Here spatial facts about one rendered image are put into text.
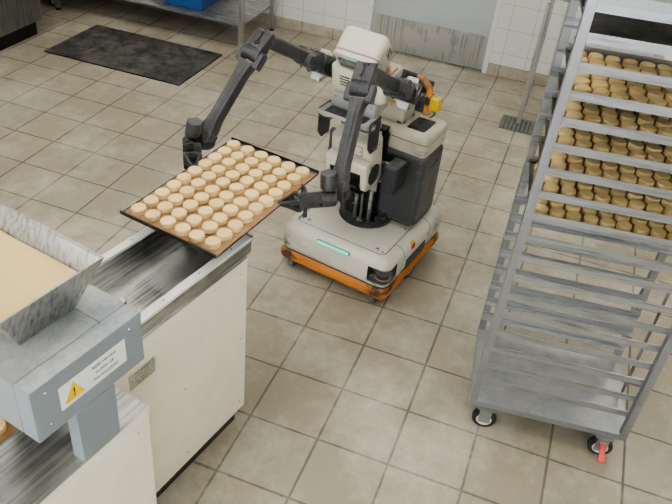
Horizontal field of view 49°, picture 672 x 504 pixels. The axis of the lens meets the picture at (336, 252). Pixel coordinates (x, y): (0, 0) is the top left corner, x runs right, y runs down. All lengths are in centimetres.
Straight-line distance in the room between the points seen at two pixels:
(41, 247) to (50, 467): 54
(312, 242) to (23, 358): 215
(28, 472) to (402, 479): 152
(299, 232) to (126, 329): 199
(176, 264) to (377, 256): 131
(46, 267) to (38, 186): 276
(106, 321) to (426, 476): 163
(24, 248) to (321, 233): 200
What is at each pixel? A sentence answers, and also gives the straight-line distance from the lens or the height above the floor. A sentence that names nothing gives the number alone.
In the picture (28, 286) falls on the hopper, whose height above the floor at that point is 127.
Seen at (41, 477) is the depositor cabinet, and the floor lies 84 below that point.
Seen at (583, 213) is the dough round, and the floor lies 104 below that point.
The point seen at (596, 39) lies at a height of 168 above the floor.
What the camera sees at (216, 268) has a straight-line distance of 242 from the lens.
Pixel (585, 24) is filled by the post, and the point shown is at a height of 173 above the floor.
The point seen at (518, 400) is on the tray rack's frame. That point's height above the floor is 15.
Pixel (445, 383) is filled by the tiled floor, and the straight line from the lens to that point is 337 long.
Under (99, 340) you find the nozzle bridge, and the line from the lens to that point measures 176.
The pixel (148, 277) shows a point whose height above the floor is 84.
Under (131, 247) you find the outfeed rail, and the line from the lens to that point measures 253.
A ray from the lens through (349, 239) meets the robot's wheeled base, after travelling 362.
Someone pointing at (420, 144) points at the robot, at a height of 77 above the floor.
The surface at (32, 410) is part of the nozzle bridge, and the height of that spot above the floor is 113.
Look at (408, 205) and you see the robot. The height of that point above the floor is 42.
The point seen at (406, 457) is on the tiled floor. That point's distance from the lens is 306.
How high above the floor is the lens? 238
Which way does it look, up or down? 37 degrees down
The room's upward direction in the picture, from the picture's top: 6 degrees clockwise
